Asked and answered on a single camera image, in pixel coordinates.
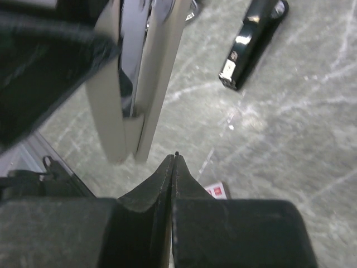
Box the grey and black stapler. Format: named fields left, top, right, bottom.
left=85, top=1, right=200, bottom=164

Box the red white staple box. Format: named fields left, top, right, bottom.
left=204, top=181, right=230, bottom=199

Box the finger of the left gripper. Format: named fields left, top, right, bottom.
left=1, top=11, right=120, bottom=148

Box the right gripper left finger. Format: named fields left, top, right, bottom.
left=1, top=155, right=173, bottom=267

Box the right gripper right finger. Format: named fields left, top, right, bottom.
left=172, top=155, right=318, bottom=267

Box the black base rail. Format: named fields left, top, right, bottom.
left=1, top=156, right=95, bottom=200

